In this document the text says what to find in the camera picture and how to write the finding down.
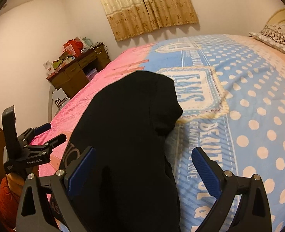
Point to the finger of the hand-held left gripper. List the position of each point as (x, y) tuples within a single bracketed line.
[(55, 139), (42, 128)]

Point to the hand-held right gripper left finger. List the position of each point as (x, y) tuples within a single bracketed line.
[(80, 171)]

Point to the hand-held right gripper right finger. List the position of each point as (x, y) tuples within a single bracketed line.
[(205, 174)]

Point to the black jacket with brown hood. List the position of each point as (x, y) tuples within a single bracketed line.
[(123, 125)]

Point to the person's left forearm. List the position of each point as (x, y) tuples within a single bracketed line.
[(4, 195)]

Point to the white printed paper bag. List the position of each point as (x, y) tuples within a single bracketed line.
[(60, 100)]

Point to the brown wooden desk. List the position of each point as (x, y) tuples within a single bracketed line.
[(70, 75)]

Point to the white card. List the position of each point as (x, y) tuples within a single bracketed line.
[(48, 67)]

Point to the pile of green items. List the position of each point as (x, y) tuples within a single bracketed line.
[(62, 62)]

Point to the blue storage box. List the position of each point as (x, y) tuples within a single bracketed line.
[(92, 74)]

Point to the blue and pink printed bedsheet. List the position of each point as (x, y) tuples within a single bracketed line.
[(241, 101)]

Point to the red bag on desk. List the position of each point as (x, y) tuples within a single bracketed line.
[(72, 47)]

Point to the pale paper bags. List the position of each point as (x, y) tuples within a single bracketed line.
[(85, 43)]

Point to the patterned pillow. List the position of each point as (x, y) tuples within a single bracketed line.
[(275, 37)]

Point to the cream headboard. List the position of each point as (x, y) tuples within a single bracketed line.
[(281, 17)]

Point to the grey metal frame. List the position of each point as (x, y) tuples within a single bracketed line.
[(50, 104)]

